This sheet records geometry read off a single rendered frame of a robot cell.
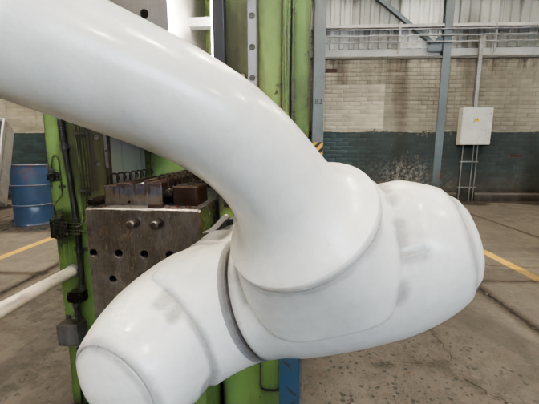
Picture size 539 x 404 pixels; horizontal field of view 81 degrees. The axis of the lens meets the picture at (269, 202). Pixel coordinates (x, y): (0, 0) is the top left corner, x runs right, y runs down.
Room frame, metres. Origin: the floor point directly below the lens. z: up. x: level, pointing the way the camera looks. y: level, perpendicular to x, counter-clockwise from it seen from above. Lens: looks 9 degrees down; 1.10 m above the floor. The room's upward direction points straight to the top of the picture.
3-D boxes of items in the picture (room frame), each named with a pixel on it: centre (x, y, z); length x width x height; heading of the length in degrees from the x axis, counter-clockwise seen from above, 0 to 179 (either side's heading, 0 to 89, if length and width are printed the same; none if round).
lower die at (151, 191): (1.26, 0.44, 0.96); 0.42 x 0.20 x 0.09; 175
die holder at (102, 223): (1.26, 0.38, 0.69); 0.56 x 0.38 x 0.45; 175
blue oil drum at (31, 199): (4.77, 3.55, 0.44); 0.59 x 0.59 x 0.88
